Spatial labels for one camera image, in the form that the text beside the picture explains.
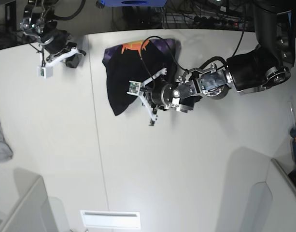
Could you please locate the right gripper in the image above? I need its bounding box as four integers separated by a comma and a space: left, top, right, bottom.
38, 29, 86, 68

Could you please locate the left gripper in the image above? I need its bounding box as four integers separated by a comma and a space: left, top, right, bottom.
138, 68, 172, 126

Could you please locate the black T-shirt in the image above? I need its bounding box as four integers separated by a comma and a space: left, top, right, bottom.
102, 39, 180, 116

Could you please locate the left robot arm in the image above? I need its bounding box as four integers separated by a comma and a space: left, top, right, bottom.
128, 0, 296, 126

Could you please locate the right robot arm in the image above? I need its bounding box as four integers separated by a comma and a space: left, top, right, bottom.
20, 0, 86, 69

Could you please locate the blue plastic bin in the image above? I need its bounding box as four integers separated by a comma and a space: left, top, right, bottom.
100, 0, 167, 7

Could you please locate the black power strip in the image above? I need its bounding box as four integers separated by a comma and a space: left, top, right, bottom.
193, 16, 241, 26

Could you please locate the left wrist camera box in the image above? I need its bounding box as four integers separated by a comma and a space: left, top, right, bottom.
127, 81, 141, 96

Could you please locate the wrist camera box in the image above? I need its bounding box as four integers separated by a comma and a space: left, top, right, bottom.
127, 81, 141, 96
37, 66, 53, 79

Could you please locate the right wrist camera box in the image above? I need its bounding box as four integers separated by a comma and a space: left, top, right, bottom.
37, 66, 53, 79

